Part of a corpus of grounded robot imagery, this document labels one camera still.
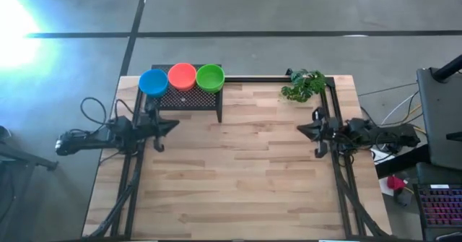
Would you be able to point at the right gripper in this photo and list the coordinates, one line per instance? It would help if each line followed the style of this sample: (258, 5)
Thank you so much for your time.
(322, 130)

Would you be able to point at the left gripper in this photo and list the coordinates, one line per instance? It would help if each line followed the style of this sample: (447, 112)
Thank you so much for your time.
(153, 126)

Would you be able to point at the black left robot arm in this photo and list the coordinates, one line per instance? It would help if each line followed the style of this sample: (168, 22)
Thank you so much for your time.
(94, 139)

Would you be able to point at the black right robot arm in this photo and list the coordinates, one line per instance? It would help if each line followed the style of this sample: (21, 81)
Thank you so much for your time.
(393, 135)

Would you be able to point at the black perforated metal rack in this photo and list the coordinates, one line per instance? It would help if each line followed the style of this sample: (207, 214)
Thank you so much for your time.
(195, 101)

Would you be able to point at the green artificial plant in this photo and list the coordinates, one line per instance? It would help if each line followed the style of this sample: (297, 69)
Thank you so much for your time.
(305, 85)

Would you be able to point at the white paper sheet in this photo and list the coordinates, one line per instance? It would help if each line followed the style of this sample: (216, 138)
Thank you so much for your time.
(383, 188)
(382, 157)

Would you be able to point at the black flat bar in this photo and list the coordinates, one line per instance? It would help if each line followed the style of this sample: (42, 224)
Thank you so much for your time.
(400, 164)

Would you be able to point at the small red object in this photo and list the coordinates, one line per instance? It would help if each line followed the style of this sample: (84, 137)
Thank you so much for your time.
(395, 182)

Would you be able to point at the dark grey flat monitor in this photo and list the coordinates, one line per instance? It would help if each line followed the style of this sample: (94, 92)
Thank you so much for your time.
(442, 126)

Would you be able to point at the black stand with legs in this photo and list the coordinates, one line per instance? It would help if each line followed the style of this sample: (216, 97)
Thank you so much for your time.
(32, 159)

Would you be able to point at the white sticker label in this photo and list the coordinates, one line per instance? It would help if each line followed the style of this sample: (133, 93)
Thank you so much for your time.
(439, 186)

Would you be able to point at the laptop with glowing keyboard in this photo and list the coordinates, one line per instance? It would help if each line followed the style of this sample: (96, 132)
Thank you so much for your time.
(440, 207)

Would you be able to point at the black monitor pole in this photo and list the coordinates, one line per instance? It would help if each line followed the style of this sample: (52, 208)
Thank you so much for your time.
(449, 68)

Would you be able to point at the black aluminium extrusion frame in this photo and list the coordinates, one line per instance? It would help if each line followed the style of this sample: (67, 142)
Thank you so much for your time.
(252, 79)

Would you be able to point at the black mount bracket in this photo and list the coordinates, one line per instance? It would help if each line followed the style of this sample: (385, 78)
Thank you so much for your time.
(455, 136)

